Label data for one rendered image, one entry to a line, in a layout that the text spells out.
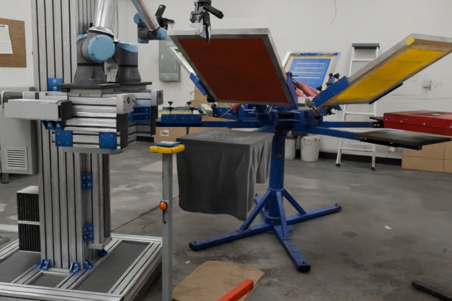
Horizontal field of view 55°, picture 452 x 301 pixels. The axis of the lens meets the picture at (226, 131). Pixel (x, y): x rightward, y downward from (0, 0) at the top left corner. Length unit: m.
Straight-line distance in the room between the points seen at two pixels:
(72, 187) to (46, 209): 0.21
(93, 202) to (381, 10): 5.30
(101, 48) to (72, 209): 0.95
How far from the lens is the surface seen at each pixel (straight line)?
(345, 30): 6.89
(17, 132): 2.56
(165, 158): 2.23
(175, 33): 2.54
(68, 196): 2.54
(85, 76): 2.17
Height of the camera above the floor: 1.34
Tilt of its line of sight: 8 degrees down
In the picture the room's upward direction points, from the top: 1 degrees clockwise
